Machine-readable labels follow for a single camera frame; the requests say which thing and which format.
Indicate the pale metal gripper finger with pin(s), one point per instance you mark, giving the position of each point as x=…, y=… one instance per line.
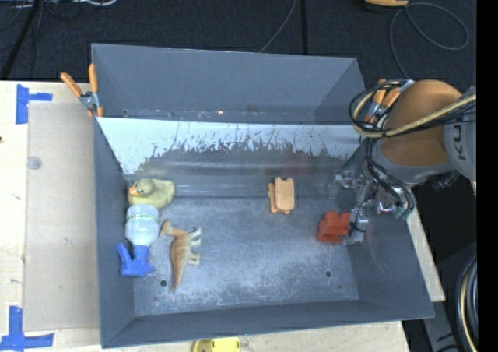
x=353, y=236
x=362, y=230

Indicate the red-orange toy block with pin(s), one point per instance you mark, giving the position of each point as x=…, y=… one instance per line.
x=334, y=227

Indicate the orange toy bread slices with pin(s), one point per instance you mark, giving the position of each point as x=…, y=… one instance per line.
x=283, y=194

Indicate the grey metal bin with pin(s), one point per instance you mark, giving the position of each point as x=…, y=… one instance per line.
x=253, y=261

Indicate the tan toy dinosaur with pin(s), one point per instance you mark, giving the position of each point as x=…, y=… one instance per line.
x=182, y=253

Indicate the yellow rubber duck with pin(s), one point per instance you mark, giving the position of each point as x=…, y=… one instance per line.
x=151, y=191

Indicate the white spray bottle blue trigger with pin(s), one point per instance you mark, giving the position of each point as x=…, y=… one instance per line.
x=141, y=227

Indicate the black cylinder on white bracket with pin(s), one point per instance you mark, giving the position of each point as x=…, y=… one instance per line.
x=445, y=181

